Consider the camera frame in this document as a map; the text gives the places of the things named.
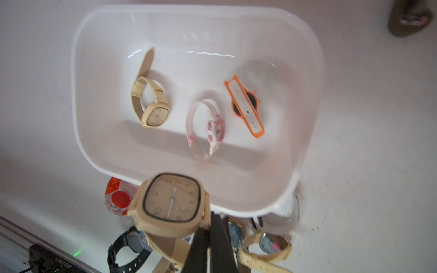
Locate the pink white kids watch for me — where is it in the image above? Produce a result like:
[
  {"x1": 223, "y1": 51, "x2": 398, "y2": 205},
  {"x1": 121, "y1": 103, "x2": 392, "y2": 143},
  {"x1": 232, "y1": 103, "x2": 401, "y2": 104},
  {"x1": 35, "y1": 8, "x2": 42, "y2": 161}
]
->
[{"x1": 185, "y1": 100, "x2": 225, "y2": 160}]

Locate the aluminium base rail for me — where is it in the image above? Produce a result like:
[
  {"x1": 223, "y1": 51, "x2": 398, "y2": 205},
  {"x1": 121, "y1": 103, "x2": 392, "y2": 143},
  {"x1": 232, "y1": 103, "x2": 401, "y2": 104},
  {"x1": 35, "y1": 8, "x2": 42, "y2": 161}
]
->
[{"x1": 1, "y1": 217, "x2": 98, "y2": 273}]

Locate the orange white band watch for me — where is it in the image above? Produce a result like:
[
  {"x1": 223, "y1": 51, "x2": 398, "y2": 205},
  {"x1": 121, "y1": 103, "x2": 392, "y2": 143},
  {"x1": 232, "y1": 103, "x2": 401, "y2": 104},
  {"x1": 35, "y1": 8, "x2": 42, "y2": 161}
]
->
[{"x1": 224, "y1": 75, "x2": 265, "y2": 138}]

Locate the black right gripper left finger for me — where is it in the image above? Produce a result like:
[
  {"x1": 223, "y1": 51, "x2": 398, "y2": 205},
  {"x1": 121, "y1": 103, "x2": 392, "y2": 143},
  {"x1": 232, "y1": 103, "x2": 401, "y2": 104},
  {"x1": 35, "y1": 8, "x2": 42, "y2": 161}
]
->
[{"x1": 182, "y1": 228, "x2": 207, "y2": 273}]

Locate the small grey stapler remover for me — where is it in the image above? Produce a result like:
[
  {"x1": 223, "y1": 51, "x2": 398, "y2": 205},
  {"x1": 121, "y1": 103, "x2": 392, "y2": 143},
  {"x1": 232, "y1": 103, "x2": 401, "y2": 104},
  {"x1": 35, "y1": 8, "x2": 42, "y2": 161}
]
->
[{"x1": 388, "y1": 0, "x2": 434, "y2": 38}]

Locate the cream strap watch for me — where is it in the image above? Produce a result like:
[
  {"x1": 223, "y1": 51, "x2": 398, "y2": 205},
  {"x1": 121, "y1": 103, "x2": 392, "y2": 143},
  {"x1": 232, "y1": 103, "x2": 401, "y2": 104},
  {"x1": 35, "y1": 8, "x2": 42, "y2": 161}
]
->
[{"x1": 236, "y1": 232, "x2": 292, "y2": 273}]

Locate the black digital watch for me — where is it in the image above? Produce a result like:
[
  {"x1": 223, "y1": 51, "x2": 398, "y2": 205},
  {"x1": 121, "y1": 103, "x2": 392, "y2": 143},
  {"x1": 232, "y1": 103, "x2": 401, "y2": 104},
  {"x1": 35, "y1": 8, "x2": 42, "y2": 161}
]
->
[{"x1": 107, "y1": 226, "x2": 153, "y2": 273}]

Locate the dark brown leather watch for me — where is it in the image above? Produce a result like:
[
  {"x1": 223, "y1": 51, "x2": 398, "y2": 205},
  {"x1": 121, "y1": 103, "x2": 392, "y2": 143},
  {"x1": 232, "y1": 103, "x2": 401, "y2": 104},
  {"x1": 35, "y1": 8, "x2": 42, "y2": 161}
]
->
[{"x1": 228, "y1": 217, "x2": 246, "y2": 251}]

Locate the red translucent watch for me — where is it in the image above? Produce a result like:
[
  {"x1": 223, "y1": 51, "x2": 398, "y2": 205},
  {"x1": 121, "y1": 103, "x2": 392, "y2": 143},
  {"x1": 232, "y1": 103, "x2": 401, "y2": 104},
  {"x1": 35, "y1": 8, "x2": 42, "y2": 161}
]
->
[{"x1": 105, "y1": 177, "x2": 139, "y2": 216}]

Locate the beige strap watch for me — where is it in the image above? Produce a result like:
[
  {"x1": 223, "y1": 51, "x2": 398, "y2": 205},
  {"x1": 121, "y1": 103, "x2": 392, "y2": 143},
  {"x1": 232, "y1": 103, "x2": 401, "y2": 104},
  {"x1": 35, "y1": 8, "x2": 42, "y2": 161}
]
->
[{"x1": 130, "y1": 48, "x2": 170, "y2": 128}]

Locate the white plastic storage box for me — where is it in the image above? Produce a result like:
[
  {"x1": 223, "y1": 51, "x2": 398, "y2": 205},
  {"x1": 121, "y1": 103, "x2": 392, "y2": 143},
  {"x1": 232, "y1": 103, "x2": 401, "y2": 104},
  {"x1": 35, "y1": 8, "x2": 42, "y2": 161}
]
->
[{"x1": 72, "y1": 5, "x2": 324, "y2": 217}]

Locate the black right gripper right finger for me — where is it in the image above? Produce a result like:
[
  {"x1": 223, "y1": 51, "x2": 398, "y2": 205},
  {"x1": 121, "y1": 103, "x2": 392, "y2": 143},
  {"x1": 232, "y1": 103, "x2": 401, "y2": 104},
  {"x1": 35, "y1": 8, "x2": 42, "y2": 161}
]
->
[{"x1": 209, "y1": 212, "x2": 239, "y2": 273}]

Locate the large beige square watch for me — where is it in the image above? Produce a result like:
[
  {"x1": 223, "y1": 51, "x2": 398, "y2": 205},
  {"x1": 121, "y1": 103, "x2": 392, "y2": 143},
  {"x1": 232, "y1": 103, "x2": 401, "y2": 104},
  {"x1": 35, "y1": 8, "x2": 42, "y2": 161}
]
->
[{"x1": 127, "y1": 173, "x2": 211, "y2": 270}]

